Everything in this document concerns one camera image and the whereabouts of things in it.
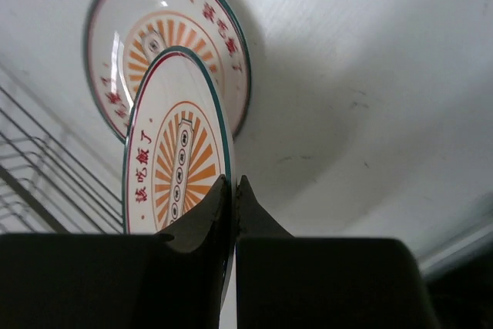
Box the wire dish rack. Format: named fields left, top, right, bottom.
left=1, top=67, right=123, bottom=233

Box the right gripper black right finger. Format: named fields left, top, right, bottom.
left=236, top=177, right=439, bottom=328

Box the orange sunburst plate green rim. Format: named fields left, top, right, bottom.
left=82, top=0, right=252, bottom=142

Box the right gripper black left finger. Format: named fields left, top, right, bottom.
left=1, top=176, right=231, bottom=328

